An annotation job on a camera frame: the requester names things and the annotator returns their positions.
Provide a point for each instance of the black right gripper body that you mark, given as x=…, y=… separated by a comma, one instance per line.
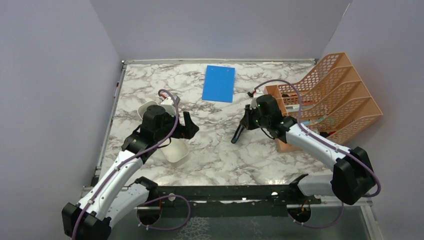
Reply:
x=257, y=120

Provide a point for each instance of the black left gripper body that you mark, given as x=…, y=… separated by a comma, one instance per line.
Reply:
x=169, y=123

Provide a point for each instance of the black leather card holder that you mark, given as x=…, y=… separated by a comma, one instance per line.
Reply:
x=237, y=134

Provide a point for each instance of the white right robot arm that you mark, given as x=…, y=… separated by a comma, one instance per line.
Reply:
x=352, y=175

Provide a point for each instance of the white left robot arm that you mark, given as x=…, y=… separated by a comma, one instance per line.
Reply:
x=96, y=213

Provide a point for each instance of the white oblong plastic tray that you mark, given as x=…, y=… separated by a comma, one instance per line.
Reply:
x=176, y=151

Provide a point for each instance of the blue flat board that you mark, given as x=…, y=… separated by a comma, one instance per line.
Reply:
x=219, y=82

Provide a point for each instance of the peach plastic file organizer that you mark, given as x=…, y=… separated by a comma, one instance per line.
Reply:
x=335, y=101

